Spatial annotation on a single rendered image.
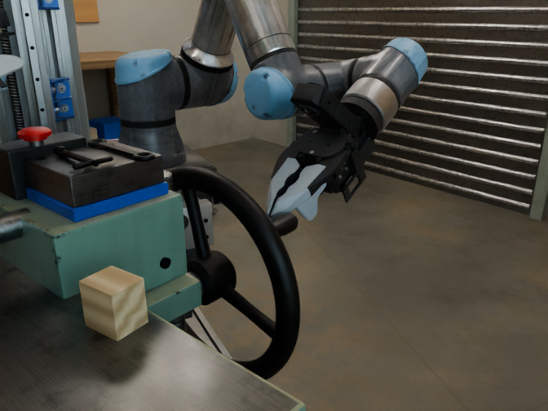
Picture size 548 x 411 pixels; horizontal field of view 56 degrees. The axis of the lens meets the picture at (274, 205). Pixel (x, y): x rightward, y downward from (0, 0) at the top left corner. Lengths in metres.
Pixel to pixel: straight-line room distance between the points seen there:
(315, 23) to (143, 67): 3.13
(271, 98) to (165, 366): 0.45
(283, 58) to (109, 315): 0.48
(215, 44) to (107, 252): 0.70
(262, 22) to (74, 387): 0.57
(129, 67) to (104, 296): 0.74
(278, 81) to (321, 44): 3.38
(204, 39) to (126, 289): 0.78
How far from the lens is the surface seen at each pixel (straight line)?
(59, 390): 0.38
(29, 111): 1.17
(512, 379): 1.93
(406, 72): 0.78
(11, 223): 0.50
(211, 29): 1.10
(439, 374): 1.87
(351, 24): 3.89
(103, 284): 0.40
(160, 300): 0.51
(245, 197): 0.57
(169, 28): 4.28
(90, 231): 0.47
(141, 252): 0.50
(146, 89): 1.08
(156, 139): 1.09
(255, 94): 0.75
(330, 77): 0.81
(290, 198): 0.62
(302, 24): 4.25
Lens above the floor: 1.13
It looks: 21 degrees down
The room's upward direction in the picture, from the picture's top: straight up
